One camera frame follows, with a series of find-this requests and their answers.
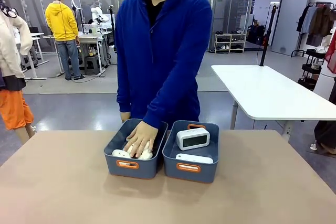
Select wooden shoe rack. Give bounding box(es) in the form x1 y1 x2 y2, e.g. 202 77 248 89
214 33 248 54

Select blue basket orange handles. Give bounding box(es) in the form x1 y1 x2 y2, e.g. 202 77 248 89
103 118 169 180
162 120 220 184

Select mannequin in cream jacket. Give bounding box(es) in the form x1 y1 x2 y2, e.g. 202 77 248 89
0 0 36 146

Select person in blue hoodie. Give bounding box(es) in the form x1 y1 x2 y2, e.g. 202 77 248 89
114 0 213 130

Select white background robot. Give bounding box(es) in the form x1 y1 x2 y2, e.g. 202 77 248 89
90 5 110 35

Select white office desk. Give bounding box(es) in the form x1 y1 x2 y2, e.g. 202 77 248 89
15 32 49 81

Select black tripod pole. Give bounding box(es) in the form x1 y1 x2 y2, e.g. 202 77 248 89
259 2 279 67

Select red hanging garment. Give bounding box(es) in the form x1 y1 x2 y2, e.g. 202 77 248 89
324 28 336 76

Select person's left hand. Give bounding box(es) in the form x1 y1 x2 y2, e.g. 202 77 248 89
122 121 159 158

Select white folding table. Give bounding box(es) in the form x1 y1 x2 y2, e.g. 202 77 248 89
211 64 336 137

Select person in yellow hoodie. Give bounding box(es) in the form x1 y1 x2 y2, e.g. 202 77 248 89
45 0 86 81

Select person's right forearm blue sleeve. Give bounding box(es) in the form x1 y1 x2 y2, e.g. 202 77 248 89
116 71 135 114

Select black utility cart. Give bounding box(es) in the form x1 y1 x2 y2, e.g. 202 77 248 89
297 48 327 91

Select clothes rack with coats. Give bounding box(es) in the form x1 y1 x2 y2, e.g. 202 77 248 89
290 2 336 58

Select white workbench desk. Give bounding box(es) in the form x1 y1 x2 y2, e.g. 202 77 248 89
43 31 112 76

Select person's right hand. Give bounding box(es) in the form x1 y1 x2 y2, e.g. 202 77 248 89
120 111 132 124

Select grey step stool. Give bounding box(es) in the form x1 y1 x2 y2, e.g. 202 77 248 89
83 56 102 76

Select person's left forearm blue sleeve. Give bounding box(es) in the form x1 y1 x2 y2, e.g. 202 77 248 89
142 71 201 136

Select white digital clock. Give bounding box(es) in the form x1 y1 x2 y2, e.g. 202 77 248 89
175 153 214 166
176 127 209 152

